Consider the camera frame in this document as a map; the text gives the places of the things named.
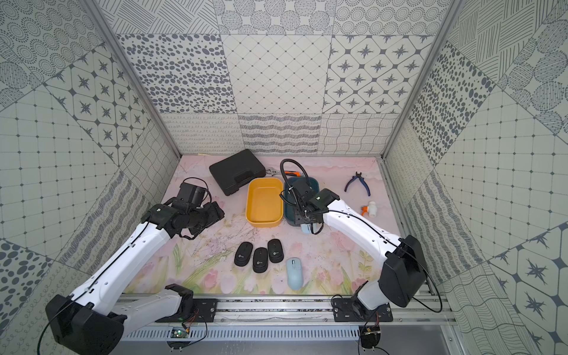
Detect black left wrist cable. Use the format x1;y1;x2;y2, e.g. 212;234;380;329
183;177;214;207

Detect black right controller box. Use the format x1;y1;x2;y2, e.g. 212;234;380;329
359;325;381;350

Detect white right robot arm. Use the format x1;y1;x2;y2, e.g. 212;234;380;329
283;178;429;312

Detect aluminium front rail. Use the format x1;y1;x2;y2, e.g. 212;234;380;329
194;291;457;325

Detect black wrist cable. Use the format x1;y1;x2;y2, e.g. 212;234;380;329
278;158;314;207
183;177;214;207

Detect green circuit board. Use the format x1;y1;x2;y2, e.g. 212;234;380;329
167;328;191;351

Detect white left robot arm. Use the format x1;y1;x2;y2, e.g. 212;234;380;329
44;180;224;354

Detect yellow plastic storage box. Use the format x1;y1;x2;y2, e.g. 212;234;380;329
246;177;283;228

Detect black mouse blue mice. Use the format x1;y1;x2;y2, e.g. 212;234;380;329
267;238;284;263

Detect blue handled pliers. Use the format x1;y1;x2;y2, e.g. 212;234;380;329
344;172;372;198

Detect black plastic tool case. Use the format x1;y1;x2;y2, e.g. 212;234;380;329
209;149;266;196

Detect light blue mouse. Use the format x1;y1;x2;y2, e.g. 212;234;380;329
286;257;304;291
300;223;318;235

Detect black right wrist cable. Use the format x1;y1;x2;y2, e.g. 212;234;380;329
278;158;314;207

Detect teal plastic storage box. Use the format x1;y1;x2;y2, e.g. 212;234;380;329
283;176;320;227

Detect white orange plastic valve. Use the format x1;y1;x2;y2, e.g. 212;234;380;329
361;201;378;223

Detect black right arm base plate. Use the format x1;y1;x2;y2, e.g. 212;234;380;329
331;295;393;322

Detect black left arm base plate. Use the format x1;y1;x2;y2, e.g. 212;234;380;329
156;298;219;323

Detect white perforated cable tray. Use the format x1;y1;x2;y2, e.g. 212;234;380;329
124;324;359;342

